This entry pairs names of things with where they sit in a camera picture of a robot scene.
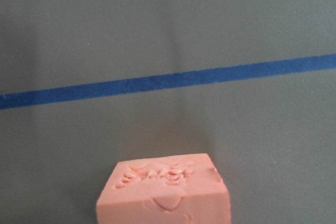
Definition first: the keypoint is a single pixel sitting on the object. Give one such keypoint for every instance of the orange foam cube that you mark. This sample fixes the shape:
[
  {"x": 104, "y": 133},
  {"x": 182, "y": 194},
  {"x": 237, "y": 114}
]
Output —
[{"x": 172, "y": 189}]

